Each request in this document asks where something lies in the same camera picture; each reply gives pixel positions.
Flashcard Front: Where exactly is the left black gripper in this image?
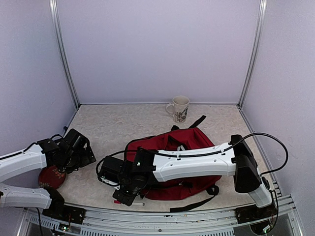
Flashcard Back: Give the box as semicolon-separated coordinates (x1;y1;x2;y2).
63;146;96;174

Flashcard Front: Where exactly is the red cap marker long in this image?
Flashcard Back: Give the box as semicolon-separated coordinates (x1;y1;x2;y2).
114;200;145;207

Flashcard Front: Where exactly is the red backpack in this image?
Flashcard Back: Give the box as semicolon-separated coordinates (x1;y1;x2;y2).
124;116;221;212

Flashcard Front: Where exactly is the red cap marker short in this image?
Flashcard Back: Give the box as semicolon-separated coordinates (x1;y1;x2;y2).
177;145;185;151

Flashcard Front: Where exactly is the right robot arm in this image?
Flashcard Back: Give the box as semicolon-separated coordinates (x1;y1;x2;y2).
96;135;273;218

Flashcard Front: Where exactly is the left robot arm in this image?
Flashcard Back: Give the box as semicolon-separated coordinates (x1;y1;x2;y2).
0;129;96;219

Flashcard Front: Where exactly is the red floral lacquer dish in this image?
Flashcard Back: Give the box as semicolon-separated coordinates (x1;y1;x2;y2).
38;166;66;189

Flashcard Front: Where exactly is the white patterned ceramic mug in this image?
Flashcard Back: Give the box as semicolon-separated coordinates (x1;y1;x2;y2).
165;95;190;123

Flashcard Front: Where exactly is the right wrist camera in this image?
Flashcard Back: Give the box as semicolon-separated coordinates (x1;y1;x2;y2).
97;172;120;190

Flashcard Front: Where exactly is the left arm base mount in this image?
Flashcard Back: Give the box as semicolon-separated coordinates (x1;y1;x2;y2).
42;205;86;225

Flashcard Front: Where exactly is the front aluminium rail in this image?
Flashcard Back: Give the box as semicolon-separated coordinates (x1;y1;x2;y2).
17;195;306;236

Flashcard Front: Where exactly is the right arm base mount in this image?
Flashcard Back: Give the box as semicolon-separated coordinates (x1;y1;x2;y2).
235;205;277;224

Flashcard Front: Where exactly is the left aluminium frame post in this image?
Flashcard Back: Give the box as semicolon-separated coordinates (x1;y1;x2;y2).
49;0;81;110

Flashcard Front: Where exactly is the aluminium frame post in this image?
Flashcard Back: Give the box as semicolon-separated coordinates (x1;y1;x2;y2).
49;0;81;110
237;0;268;109

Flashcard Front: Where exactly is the right aluminium frame post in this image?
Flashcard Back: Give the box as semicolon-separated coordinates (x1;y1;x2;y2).
237;0;268;109

